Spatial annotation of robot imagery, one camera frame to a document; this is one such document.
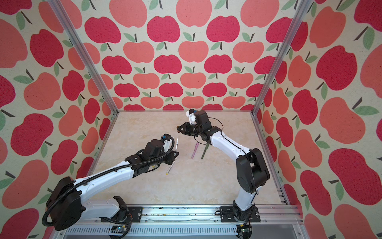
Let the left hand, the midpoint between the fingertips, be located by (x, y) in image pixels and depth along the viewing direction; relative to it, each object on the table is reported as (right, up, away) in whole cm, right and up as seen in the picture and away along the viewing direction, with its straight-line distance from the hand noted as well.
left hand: (180, 155), depth 79 cm
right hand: (0, +15, +5) cm, 16 cm away
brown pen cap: (-2, +15, +5) cm, 16 cm away
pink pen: (+8, -1, +19) cm, 21 cm away
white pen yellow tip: (-8, -12, +9) cm, 17 cm away
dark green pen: (+14, -3, +17) cm, 22 cm away
